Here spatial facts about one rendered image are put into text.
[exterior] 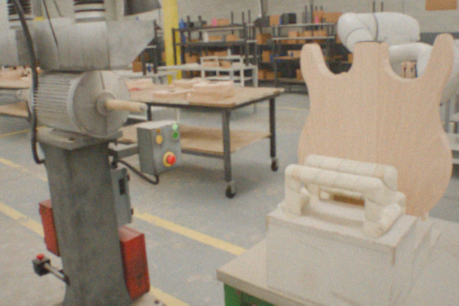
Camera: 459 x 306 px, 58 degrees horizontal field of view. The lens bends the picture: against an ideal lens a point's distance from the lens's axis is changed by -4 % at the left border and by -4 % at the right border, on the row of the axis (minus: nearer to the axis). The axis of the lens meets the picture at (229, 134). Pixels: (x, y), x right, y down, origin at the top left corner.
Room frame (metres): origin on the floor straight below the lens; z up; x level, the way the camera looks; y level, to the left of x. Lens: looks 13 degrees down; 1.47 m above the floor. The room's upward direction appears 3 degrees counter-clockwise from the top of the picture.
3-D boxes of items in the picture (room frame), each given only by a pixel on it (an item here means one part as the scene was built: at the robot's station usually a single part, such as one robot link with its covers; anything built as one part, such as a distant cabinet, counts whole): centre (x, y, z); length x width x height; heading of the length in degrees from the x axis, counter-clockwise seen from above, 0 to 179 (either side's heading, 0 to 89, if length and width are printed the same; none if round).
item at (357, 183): (0.76, -0.19, 1.20); 0.20 x 0.03 x 0.03; 52
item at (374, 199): (0.71, -0.26, 1.15); 0.03 x 0.03 x 0.09
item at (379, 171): (0.83, -0.24, 1.20); 0.20 x 0.03 x 0.03; 52
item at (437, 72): (0.84, -0.42, 1.41); 0.07 x 0.04 x 0.10; 52
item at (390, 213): (0.74, -0.29, 1.12); 0.11 x 0.03 x 0.03; 143
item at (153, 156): (1.78, 0.36, 0.99); 0.24 x 0.21 x 0.26; 49
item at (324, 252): (0.80, -0.22, 1.02); 0.27 x 0.15 x 0.17; 53
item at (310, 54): (1.00, -0.21, 1.40); 0.07 x 0.04 x 0.09; 52
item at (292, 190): (0.81, -0.12, 1.15); 0.03 x 0.03 x 0.09
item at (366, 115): (0.92, -0.31, 1.25); 0.35 x 0.04 x 0.40; 52
